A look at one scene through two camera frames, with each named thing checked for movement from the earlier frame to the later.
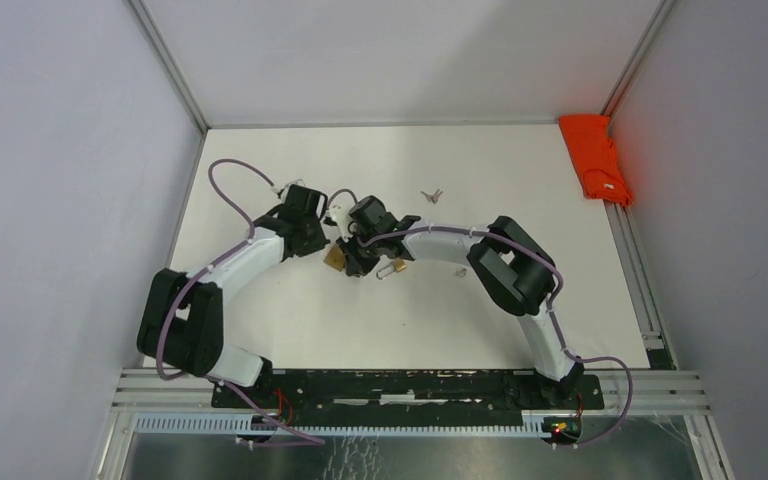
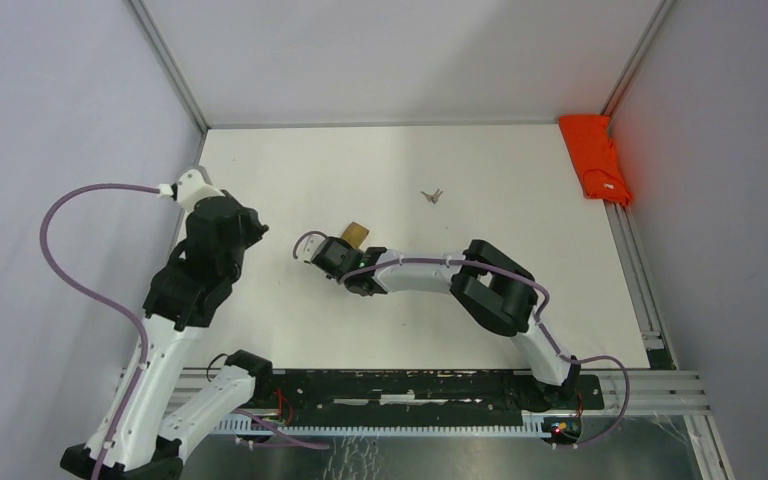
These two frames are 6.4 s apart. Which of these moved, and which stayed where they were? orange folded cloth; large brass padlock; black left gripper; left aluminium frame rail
Moved: black left gripper; large brass padlock
Stayed: left aluminium frame rail; orange folded cloth
